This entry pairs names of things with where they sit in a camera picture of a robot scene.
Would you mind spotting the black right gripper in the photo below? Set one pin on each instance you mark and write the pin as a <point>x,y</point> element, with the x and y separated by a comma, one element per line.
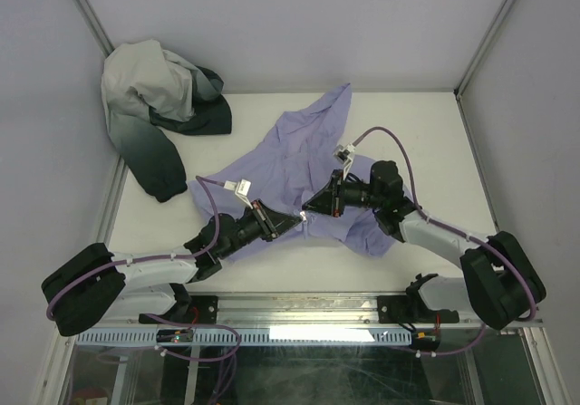
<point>259,222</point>

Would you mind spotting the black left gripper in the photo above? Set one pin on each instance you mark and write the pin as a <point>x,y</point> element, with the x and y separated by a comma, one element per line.
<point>343,193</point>

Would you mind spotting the lavender purple jacket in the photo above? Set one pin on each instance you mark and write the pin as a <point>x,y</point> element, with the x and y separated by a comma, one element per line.
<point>293,162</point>

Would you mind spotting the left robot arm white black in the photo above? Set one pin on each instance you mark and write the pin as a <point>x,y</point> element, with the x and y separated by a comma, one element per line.
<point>97,284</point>

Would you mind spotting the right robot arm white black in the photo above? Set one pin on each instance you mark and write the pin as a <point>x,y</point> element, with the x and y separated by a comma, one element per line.
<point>368,209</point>

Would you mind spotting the grey and dark green jacket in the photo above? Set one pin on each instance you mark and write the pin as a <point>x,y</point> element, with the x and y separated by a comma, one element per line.
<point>146,91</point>

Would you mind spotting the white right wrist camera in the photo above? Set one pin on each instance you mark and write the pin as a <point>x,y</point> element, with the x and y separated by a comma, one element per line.
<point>345,155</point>

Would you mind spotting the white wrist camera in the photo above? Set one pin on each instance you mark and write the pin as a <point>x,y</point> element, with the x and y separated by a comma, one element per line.
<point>240,189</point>
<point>345,155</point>

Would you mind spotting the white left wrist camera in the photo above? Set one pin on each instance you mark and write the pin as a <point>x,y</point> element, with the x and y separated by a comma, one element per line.
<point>240,189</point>

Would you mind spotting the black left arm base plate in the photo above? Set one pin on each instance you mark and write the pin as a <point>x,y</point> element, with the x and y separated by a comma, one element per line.
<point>193,310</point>

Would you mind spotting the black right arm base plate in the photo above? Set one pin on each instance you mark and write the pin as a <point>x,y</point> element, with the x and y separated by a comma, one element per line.
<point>402,308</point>

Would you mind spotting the grey slotted cable duct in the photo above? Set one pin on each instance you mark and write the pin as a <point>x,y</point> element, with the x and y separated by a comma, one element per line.
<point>276,335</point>

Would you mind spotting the aluminium mounting rail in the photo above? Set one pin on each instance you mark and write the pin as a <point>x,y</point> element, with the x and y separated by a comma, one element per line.
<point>299,307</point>

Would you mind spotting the aluminium right corner post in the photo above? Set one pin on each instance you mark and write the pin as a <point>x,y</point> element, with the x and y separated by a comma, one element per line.
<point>486,43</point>

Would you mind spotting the aluminium corner post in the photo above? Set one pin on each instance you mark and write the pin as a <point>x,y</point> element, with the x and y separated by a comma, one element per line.
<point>95,26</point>
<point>486,43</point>

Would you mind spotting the aluminium left corner post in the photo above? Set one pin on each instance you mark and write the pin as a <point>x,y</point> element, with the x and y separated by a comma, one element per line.
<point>95,26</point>

